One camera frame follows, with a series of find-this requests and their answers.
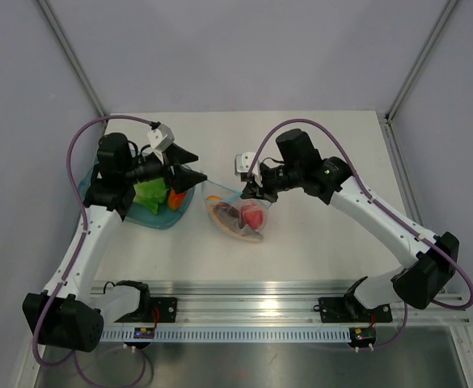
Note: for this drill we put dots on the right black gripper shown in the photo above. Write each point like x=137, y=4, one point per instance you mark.
x=259, y=187

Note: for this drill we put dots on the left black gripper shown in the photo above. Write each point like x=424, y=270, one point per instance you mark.
x=183, y=178

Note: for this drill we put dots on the red toy apple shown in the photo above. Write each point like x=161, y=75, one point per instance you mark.
x=254, y=215

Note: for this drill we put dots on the clear zip top bag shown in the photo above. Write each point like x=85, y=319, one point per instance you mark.
x=210, y=188

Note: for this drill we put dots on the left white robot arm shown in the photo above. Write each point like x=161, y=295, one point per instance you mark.
x=63, y=315

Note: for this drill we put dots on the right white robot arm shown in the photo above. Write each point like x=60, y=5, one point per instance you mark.
x=425, y=259

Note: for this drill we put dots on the teal plastic food container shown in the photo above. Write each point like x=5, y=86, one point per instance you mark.
x=159, y=214

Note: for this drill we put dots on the orange toy pepper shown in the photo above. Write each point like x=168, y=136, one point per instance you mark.
x=175, y=200

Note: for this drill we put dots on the green toy lettuce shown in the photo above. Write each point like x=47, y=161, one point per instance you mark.
x=151, y=194

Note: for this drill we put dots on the aluminium rail frame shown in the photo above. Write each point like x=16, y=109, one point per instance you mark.
x=247, y=303

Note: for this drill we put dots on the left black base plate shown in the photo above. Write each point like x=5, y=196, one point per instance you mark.
x=160, y=309

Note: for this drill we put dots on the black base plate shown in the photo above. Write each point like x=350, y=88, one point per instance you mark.
x=343, y=310
x=160, y=309

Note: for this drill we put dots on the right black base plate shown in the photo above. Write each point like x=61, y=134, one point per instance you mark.
x=343, y=310

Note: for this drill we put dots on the white slotted cable duct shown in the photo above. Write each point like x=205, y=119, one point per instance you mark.
x=219, y=335

